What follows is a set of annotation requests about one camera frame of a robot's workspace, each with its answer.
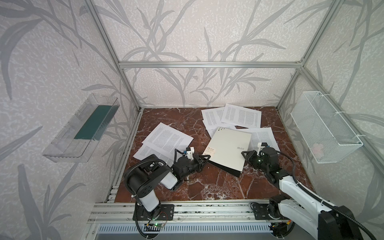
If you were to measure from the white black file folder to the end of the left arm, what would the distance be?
0.11ft

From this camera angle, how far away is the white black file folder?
81 centimetres

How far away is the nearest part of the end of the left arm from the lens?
689 mm
